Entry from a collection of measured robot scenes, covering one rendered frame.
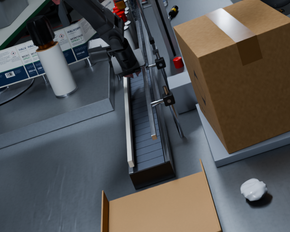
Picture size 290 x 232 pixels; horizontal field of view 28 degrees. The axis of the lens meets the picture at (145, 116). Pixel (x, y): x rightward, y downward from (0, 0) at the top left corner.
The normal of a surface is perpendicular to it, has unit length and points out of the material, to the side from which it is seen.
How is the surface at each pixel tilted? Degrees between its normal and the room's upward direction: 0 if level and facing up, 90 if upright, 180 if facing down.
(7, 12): 95
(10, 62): 90
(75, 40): 90
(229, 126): 90
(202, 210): 0
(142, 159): 0
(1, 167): 0
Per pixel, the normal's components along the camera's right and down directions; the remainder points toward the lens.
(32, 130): 0.05, 0.41
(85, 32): 0.88, -0.11
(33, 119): -0.33, -0.85
